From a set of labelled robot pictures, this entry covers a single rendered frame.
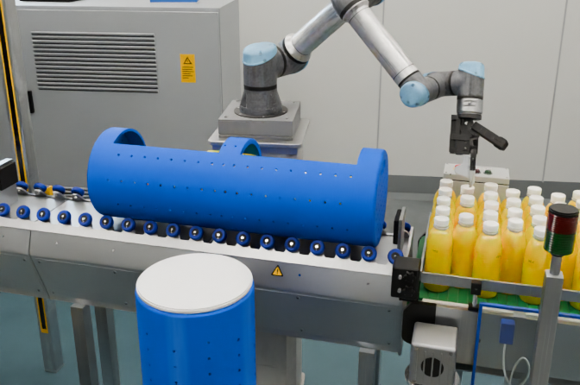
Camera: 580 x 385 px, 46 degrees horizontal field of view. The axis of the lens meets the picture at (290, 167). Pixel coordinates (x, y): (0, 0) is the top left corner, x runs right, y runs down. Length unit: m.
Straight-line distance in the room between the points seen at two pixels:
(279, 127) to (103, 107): 1.60
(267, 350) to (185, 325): 1.12
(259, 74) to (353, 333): 0.90
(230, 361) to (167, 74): 2.16
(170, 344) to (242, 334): 0.17
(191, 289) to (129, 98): 2.14
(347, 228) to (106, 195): 0.73
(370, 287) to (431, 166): 2.99
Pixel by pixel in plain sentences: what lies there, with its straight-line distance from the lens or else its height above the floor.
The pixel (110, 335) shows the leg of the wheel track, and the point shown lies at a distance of 2.65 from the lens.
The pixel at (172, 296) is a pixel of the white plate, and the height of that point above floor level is 1.04.
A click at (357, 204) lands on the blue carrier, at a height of 1.12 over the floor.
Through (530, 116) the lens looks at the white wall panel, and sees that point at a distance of 4.88.
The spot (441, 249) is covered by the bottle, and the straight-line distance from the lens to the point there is 1.85.
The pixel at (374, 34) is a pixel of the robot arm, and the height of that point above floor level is 1.53.
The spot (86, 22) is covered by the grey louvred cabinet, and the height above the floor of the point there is 1.37.
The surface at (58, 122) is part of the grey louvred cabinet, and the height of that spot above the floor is 0.84.
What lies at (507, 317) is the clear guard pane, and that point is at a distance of 1.82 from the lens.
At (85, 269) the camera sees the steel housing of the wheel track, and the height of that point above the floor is 0.80.
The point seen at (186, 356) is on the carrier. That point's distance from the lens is 1.62.
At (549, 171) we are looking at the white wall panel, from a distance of 5.04.
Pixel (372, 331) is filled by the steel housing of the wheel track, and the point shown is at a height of 0.70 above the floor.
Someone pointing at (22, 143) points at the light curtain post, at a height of 1.05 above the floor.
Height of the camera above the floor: 1.84
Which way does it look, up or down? 20 degrees down
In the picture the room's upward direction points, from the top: straight up
